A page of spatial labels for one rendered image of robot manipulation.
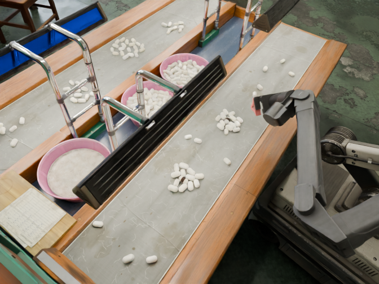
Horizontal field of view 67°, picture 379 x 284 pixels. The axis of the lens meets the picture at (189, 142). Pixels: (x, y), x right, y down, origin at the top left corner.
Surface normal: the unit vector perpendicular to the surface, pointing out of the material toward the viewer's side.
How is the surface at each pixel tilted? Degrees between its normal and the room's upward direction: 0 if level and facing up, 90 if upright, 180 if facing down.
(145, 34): 0
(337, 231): 38
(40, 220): 0
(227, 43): 0
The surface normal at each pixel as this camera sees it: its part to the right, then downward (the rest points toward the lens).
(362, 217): -0.46, -0.65
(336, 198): 0.06, -0.61
